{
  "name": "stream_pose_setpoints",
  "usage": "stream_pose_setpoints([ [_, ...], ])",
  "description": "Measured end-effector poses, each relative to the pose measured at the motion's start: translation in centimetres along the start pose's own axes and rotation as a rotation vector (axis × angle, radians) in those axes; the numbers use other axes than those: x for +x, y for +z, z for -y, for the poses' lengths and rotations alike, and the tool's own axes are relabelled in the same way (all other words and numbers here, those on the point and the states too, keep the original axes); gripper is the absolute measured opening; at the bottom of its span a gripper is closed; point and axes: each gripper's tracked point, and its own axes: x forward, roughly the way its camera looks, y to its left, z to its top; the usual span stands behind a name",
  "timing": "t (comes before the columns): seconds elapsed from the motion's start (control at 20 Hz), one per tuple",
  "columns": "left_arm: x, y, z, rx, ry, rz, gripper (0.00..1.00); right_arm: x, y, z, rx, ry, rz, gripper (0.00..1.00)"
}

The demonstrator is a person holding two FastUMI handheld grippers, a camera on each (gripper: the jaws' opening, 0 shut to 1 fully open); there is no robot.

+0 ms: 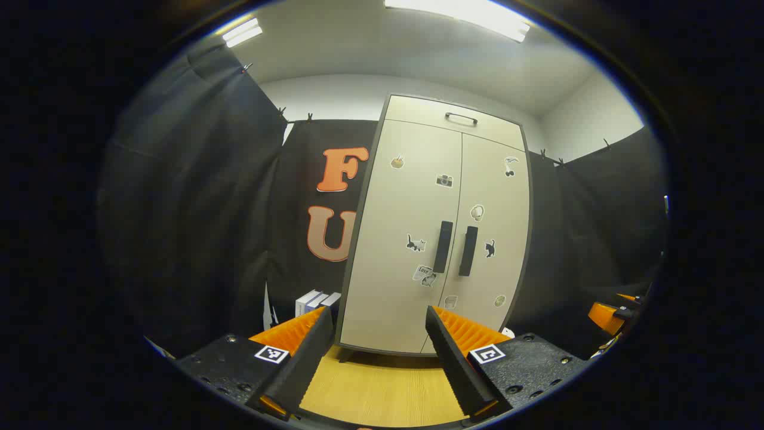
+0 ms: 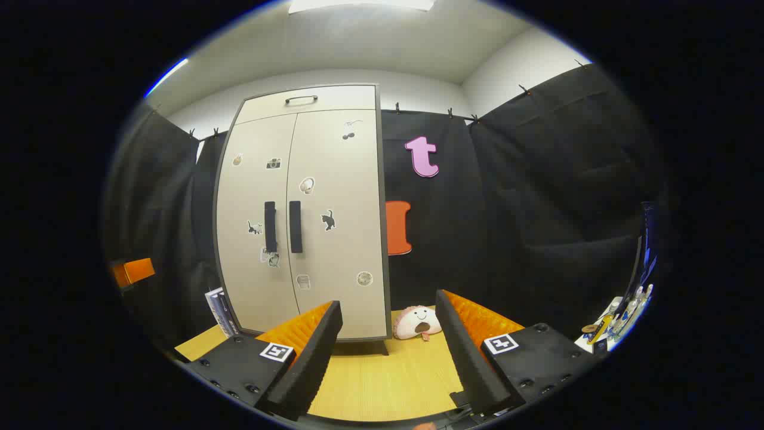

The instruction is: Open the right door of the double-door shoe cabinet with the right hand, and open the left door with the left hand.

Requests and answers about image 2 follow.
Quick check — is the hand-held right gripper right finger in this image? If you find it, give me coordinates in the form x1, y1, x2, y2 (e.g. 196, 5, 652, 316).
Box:
435, 289, 600, 417

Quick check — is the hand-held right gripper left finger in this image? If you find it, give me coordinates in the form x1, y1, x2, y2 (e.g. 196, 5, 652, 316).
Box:
179, 300, 344, 422

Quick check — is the beige double-door shoe cabinet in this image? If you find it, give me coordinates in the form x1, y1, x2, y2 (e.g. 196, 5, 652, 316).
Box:
213, 84, 393, 356

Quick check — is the headphone-sticker shoe cabinet door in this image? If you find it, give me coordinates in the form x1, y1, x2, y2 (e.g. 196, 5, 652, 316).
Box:
286, 109, 389, 341

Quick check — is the camera-sticker shoe cabinet door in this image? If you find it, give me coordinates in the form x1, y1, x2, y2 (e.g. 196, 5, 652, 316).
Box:
216, 113, 299, 334

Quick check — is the beige cabinet drawer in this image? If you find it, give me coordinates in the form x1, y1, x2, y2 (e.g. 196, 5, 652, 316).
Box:
234, 85, 378, 125

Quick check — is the white smiling plush toy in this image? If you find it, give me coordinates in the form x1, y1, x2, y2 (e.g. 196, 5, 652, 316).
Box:
393, 305, 443, 341

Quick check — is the lilac book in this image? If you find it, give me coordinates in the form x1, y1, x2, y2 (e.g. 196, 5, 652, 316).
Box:
210, 291, 239, 338

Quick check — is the white side table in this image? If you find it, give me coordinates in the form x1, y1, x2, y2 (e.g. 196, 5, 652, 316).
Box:
574, 297, 633, 354

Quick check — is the yellow tool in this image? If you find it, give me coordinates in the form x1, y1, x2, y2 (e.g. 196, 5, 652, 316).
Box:
588, 314, 614, 346

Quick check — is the black backdrop cloth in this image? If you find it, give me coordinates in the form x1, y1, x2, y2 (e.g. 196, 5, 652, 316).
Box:
101, 63, 663, 353

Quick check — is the long ceiling light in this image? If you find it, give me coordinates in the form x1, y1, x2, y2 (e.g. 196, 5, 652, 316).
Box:
289, 0, 436, 14

